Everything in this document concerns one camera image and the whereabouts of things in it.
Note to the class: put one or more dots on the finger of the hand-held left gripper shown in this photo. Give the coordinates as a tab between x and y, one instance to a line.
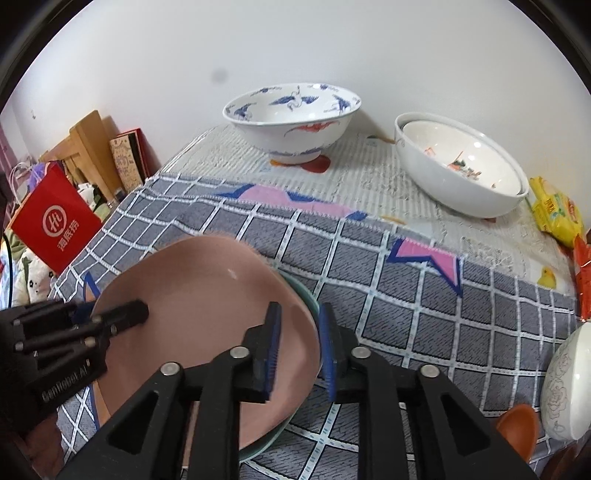
129	314
81	311

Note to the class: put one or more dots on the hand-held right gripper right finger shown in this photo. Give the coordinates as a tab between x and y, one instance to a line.
328	350

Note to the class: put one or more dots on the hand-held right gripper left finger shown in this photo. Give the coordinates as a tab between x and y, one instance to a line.
272	341

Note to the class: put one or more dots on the blue plate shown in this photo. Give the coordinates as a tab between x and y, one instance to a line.
308	304

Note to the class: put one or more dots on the pink plate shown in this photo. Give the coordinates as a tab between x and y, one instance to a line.
198	295

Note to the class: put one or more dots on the small brown bowl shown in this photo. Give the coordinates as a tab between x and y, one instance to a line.
519	429

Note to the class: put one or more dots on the plain white bowl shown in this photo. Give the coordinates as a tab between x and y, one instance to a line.
570	387

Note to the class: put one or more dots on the person's left hand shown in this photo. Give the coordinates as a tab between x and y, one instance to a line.
60	429

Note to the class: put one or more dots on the pale patterned cloth pile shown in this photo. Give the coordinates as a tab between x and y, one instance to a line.
30	281

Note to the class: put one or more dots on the grey checked tablecloth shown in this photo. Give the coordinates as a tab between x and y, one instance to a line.
415	323

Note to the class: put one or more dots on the red paper bag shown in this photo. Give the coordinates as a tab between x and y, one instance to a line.
55	221

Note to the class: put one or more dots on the purple plastic bag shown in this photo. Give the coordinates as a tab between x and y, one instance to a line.
39	173

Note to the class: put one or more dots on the patterned box with red side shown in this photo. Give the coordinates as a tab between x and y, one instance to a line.
127	161

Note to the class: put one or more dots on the light wooden boards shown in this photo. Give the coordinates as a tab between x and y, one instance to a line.
87	143

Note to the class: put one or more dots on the large white bowl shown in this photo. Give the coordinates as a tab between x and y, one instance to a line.
452	198

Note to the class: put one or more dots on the blue crane-pattern bowl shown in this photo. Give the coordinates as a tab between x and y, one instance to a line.
291	134

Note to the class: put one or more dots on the white cartoon-print bowl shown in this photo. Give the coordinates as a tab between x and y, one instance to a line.
461	147

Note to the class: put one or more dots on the red snack bag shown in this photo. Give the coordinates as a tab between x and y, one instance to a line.
582	277

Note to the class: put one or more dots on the yellow snack bag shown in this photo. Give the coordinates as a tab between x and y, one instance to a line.
556	212

